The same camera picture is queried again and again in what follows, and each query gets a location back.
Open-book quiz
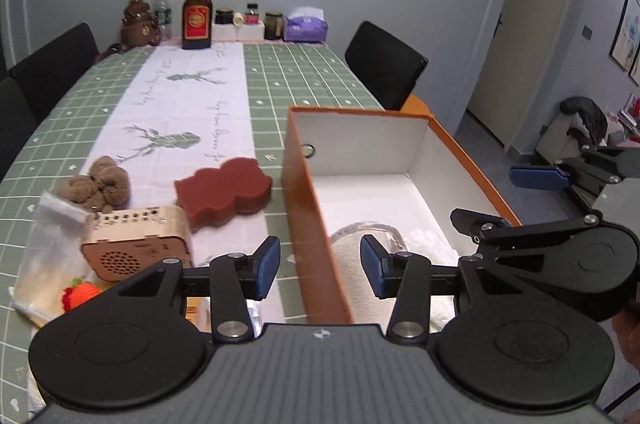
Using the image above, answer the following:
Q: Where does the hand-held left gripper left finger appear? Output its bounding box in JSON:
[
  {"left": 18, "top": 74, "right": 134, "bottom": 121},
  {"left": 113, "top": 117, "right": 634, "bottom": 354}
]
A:
[{"left": 107, "top": 235, "right": 282, "bottom": 340}]

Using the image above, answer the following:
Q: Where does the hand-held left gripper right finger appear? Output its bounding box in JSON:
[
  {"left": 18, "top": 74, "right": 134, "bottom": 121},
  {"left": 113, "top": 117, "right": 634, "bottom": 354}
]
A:
[{"left": 360, "top": 234, "right": 531, "bottom": 340}]

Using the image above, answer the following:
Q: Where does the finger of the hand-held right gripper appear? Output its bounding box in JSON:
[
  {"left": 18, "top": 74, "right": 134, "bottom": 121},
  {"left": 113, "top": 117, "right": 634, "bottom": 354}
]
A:
[
  {"left": 508, "top": 146, "right": 640, "bottom": 205},
  {"left": 450, "top": 208, "right": 602, "bottom": 252}
]

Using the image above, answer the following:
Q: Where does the orange cardboard box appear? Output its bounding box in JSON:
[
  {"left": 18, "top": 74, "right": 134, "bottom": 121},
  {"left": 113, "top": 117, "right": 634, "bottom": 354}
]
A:
[{"left": 280, "top": 105, "right": 523, "bottom": 325}]

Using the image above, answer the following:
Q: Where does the red crochet strawberry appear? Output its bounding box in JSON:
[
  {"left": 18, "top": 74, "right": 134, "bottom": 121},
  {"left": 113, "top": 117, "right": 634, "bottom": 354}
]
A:
[{"left": 61, "top": 279, "right": 103, "bottom": 311}]

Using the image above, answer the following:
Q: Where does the clear plastic bag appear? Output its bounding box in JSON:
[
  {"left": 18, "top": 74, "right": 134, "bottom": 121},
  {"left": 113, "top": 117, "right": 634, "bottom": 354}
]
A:
[{"left": 9, "top": 191, "right": 106, "bottom": 330}]

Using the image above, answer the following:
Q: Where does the person's right hand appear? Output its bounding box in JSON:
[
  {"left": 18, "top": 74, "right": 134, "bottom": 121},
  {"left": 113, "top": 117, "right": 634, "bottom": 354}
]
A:
[{"left": 611, "top": 304, "right": 640, "bottom": 405}]

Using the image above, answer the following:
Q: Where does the white towel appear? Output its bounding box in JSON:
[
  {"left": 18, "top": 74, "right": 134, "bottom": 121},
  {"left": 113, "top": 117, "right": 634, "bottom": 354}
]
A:
[{"left": 330, "top": 220, "right": 461, "bottom": 330}]

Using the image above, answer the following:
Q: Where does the beige armchair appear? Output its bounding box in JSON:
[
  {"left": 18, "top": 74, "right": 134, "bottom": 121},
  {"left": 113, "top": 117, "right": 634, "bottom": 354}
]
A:
[{"left": 536, "top": 111, "right": 621, "bottom": 167}]

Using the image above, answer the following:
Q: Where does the dark clothes pile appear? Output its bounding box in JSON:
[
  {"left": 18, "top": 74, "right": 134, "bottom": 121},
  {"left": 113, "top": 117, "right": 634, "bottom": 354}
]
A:
[{"left": 560, "top": 96, "right": 608, "bottom": 150}]

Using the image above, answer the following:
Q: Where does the yellow packet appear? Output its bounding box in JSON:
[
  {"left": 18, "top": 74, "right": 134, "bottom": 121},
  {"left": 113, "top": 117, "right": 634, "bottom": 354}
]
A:
[{"left": 184, "top": 296, "right": 213, "bottom": 331}]

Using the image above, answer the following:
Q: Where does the dark red sponge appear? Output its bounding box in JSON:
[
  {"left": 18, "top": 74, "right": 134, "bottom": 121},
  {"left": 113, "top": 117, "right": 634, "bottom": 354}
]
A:
[{"left": 174, "top": 156, "right": 273, "bottom": 233}]

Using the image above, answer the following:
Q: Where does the wooden radio box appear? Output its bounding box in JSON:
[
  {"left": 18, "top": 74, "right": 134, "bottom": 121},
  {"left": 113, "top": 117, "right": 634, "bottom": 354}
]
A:
[{"left": 81, "top": 205, "right": 192, "bottom": 277}]

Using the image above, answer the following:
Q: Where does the orange box lid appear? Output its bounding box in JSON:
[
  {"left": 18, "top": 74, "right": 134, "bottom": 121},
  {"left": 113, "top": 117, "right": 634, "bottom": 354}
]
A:
[{"left": 401, "top": 94, "right": 431, "bottom": 116}]

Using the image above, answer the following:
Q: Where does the cream room door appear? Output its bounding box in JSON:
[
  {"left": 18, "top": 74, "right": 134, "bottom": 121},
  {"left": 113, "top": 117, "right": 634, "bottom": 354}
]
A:
[{"left": 466, "top": 0, "right": 586, "bottom": 146}]

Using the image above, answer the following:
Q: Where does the white deer print table runner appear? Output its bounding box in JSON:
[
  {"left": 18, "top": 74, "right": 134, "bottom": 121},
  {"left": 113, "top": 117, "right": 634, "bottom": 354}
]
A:
[{"left": 97, "top": 41, "right": 281, "bottom": 285}]

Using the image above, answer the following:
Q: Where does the brown plush toy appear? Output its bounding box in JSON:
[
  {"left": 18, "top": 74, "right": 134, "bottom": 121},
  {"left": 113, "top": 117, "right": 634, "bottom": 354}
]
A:
[{"left": 56, "top": 156, "right": 132, "bottom": 212}]

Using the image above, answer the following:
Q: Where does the black chair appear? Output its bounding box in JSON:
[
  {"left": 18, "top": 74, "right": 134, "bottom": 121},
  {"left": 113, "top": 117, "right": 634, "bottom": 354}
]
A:
[
  {"left": 10, "top": 23, "right": 100, "bottom": 121},
  {"left": 345, "top": 21, "right": 429, "bottom": 111},
  {"left": 0, "top": 76, "right": 38, "bottom": 177}
]

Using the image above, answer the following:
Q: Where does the white rectangular box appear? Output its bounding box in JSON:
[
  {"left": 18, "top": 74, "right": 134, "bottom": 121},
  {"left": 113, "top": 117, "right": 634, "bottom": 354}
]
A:
[{"left": 212, "top": 22, "right": 266, "bottom": 44}]

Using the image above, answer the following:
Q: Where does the dark glass jar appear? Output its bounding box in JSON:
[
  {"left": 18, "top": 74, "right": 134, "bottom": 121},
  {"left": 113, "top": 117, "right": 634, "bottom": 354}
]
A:
[{"left": 263, "top": 11, "right": 283, "bottom": 41}]

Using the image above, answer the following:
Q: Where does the purple tissue pack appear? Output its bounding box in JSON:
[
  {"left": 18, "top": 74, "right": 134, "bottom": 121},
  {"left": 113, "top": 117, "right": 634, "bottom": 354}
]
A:
[{"left": 284, "top": 6, "right": 328, "bottom": 43}]

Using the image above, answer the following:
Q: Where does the dark liquor bottle red label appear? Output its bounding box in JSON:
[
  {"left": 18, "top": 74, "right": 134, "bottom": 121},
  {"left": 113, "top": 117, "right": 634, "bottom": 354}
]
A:
[{"left": 181, "top": 0, "right": 213, "bottom": 51}]

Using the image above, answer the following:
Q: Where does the brown bear bottle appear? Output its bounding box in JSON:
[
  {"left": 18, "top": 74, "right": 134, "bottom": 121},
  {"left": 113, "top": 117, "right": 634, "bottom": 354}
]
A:
[{"left": 121, "top": 0, "right": 161, "bottom": 47}]

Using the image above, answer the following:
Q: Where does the clear plastic water bottle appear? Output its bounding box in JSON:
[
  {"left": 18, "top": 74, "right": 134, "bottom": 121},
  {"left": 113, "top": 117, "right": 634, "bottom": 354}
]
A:
[{"left": 154, "top": 0, "right": 173, "bottom": 40}]

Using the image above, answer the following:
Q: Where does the framed wall picture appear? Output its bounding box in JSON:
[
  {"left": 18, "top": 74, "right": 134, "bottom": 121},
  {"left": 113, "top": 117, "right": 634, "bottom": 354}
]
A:
[{"left": 608, "top": 0, "right": 640, "bottom": 86}]

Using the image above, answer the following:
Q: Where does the brown bottle strap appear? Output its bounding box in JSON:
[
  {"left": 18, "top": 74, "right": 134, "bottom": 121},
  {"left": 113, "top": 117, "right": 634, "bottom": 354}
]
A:
[{"left": 97, "top": 43, "right": 138, "bottom": 61}]

